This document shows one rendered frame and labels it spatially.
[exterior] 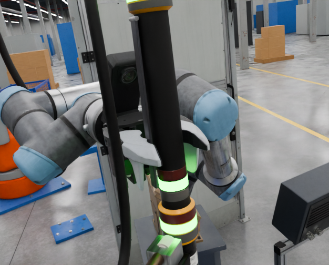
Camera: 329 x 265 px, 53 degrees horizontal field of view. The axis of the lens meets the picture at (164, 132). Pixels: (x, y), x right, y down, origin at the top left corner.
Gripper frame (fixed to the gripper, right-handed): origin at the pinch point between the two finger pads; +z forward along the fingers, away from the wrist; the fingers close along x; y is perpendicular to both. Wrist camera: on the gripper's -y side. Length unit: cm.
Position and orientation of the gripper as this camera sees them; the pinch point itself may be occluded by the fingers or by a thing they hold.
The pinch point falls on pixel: (177, 144)
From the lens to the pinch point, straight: 33.3
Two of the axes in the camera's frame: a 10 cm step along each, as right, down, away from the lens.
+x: -8.8, 2.5, -4.1
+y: 1.3, 9.4, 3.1
